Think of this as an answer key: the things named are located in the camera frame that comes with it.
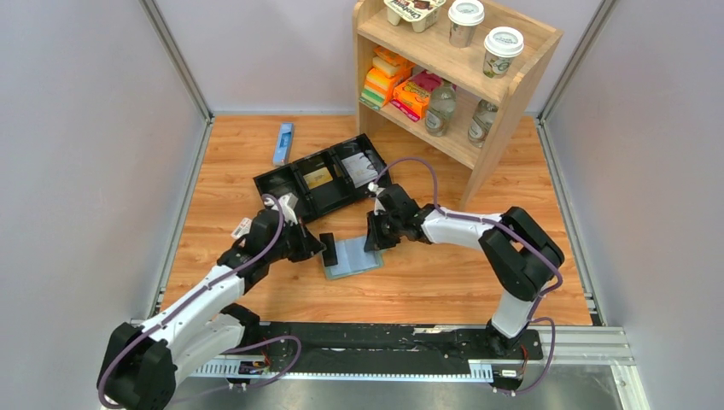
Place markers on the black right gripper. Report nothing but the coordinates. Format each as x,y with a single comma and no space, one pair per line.
375,241

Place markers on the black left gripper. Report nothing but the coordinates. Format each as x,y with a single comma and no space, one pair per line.
308,244

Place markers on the black VIP card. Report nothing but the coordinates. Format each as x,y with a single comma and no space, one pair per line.
329,254

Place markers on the teal leather card holder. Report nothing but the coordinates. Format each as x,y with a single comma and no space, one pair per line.
352,259

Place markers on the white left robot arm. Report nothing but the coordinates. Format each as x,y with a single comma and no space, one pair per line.
144,364

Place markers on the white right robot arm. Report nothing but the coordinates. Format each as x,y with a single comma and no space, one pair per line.
522,255

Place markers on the silver VIP card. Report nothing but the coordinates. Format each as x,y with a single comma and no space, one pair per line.
360,169

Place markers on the gold card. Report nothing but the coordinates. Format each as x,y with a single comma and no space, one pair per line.
317,177

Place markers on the black three-compartment tray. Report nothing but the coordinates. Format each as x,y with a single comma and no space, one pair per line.
339,193

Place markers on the blue rectangular box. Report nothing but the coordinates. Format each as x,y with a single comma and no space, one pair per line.
283,144

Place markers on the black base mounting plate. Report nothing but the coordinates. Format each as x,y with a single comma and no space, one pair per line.
383,349

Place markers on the orange snack box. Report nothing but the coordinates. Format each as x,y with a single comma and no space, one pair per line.
411,97

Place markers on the glass bottle left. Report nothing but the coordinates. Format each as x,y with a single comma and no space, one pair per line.
442,104

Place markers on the glass bottle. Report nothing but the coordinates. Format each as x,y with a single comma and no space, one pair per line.
482,123
442,104

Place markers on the stacked colourful sponges pack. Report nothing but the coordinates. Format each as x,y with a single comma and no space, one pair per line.
389,69

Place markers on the glass bottle right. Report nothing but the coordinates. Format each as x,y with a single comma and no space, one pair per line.
482,123

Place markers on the chocolate pudding cup pack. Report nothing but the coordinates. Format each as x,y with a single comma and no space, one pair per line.
421,14

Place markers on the paper coffee cup right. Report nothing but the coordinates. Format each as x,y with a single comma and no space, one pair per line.
503,45

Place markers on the paper coffee cup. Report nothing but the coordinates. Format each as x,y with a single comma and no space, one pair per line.
465,16
503,45

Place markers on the paper coffee cup left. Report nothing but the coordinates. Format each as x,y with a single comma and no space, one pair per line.
465,16

